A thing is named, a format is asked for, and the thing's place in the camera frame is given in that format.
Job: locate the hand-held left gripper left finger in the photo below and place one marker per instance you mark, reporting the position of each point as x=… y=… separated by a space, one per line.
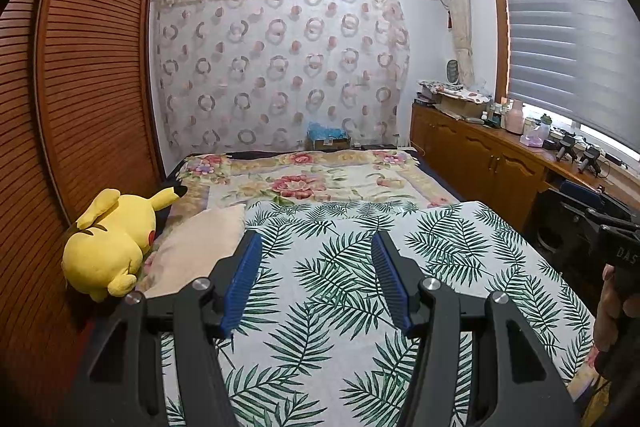
x=245 y=282

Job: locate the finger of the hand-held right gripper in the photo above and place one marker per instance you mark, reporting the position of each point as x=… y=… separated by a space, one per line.
x=590 y=197
x=615 y=221

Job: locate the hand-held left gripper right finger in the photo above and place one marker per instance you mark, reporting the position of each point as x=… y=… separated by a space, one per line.
x=390 y=282

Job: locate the pink printed t-shirt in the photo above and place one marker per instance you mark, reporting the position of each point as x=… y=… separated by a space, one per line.
x=195 y=242

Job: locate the person's right hand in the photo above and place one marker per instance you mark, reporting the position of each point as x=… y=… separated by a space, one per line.
x=614 y=312

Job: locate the dark waste bin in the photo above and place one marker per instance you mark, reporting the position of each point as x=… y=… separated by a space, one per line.
x=552 y=229

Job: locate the green leaf print sheet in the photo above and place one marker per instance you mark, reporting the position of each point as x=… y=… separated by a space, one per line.
x=325 y=267

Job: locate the purple tissue pack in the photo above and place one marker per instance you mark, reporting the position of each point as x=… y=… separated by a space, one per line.
x=532 y=140

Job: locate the green capped bottle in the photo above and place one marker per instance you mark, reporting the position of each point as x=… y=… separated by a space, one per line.
x=546 y=127

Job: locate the pink jug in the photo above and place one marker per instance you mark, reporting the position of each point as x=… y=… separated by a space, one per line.
x=515 y=119

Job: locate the floral blanket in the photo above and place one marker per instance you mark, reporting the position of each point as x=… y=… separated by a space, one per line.
x=300 y=182

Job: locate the wooden cabinet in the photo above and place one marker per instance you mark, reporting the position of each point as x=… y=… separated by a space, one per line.
x=475 y=157

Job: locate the yellow plush toy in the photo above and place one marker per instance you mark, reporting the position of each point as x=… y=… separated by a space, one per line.
x=110 y=247

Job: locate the grey window blind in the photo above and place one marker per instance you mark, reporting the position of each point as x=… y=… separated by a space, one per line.
x=565 y=47

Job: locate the cardboard box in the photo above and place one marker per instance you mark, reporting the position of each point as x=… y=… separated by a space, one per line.
x=460 y=107

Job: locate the brown box with blue contents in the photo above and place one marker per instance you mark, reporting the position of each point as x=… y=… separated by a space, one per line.
x=327 y=134

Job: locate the floral cloth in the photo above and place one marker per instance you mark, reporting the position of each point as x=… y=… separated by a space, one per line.
x=455 y=89

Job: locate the small grey desk fan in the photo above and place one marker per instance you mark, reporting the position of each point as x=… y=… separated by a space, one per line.
x=454 y=72

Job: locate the cream tied window curtain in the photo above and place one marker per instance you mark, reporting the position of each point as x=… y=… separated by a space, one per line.
x=462 y=32

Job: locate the wooden slatted wardrobe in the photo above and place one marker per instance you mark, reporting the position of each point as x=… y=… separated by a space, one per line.
x=90 y=82

